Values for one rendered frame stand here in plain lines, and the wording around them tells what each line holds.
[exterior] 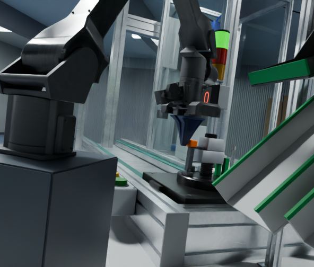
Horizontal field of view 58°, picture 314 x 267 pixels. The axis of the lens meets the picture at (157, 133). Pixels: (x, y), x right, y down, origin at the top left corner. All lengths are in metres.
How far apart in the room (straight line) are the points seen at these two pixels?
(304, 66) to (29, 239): 0.35
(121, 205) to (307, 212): 0.37
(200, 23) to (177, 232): 0.43
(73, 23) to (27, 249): 0.24
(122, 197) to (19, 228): 0.37
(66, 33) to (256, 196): 0.35
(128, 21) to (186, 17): 1.15
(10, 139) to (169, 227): 0.30
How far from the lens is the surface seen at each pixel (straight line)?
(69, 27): 0.35
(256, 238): 0.63
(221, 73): 0.92
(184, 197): 0.56
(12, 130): 0.32
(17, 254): 0.28
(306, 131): 0.56
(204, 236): 0.55
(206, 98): 0.91
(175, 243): 0.52
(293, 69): 0.42
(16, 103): 0.32
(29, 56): 0.35
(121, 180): 0.63
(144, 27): 1.80
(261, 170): 0.52
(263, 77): 0.47
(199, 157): 0.68
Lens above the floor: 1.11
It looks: 3 degrees down
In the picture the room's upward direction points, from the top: 7 degrees clockwise
